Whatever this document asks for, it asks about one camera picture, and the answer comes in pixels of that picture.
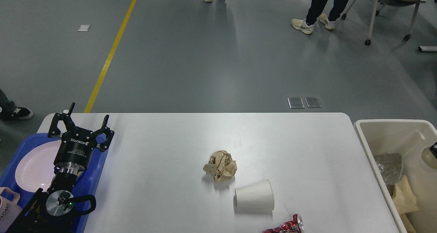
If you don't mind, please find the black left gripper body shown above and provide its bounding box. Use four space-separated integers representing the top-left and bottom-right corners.
53 136 97 172

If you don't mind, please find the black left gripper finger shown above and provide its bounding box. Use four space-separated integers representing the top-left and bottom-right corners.
90 115 115 152
47 102 76 140

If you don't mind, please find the white paper cup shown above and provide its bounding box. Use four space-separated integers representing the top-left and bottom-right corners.
420 145 437 170
235 179 275 211

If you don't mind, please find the pink plate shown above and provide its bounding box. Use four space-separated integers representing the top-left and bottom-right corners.
15 140 61 192

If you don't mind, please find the aluminium foil sheet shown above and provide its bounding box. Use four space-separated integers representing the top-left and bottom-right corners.
373 153 403 186

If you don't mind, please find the brown paper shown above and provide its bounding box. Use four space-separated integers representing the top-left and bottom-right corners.
391 175 420 215

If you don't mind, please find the brown paper bag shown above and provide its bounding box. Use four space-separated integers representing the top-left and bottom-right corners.
399 214 416 233

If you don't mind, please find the brown paper ball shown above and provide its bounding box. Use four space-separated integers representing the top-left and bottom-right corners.
203 150 238 183

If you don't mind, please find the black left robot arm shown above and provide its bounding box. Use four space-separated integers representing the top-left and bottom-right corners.
6 103 115 233

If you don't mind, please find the beige plastic bin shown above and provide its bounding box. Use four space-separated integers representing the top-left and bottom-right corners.
354 119 437 233

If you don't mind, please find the pink HOME mug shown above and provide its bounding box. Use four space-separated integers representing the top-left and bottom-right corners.
0 187 22 233

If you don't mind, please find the grey bar on floor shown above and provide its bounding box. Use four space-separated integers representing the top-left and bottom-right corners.
418 45 437 53

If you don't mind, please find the right metal floor plate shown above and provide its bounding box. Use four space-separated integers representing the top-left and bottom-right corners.
305 97 323 108

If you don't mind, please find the metal floor plate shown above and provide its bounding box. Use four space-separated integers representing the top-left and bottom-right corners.
305 97 323 108
287 97 305 109

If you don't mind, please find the left metal floor plate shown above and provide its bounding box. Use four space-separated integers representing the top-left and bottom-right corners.
287 97 305 109

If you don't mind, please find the crushed red can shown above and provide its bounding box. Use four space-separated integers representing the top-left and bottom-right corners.
262 214 304 233

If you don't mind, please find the person in tan sneakers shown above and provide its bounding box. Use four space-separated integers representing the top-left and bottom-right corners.
291 0 349 34

